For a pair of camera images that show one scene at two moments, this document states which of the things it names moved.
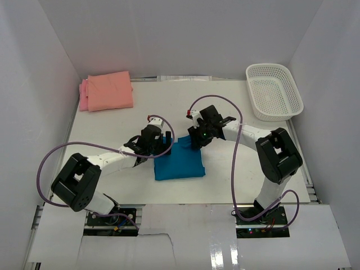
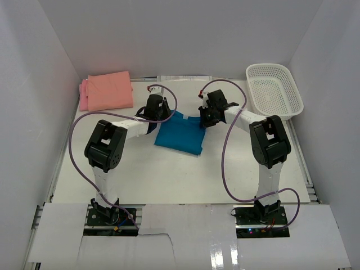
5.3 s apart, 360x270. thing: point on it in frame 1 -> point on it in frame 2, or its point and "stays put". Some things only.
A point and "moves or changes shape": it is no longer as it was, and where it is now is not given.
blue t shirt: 184,161 moves or changes shape
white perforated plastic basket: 274,95 stays put
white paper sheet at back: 181,78 stays put
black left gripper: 163,147 -> 167,111
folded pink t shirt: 84,95 stays put
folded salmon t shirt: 109,91 stays put
